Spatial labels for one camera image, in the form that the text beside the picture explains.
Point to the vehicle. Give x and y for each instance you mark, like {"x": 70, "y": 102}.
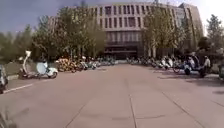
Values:
{"x": 2, "y": 80}

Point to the row of parked bicycles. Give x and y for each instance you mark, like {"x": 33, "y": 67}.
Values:
{"x": 66, "y": 65}

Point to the grey paved square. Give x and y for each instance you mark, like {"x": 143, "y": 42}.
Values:
{"x": 113, "y": 96}

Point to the person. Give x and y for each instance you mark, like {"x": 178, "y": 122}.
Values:
{"x": 207, "y": 62}

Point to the row of parked scooters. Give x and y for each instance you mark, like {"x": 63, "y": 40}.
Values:
{"x": 165, "y": 62}

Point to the large beige building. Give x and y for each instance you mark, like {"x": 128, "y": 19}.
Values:
{"x": 123, "y": 20}

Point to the white scooter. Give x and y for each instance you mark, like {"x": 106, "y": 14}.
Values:
{"x": 50, "y": 71}

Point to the row of trees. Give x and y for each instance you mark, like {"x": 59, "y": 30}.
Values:
{"x": 73, "y": 33}
{"x": 156, "y": 30}

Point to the blue scooter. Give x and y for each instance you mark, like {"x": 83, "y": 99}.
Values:
{"x": 191, "y": 66}

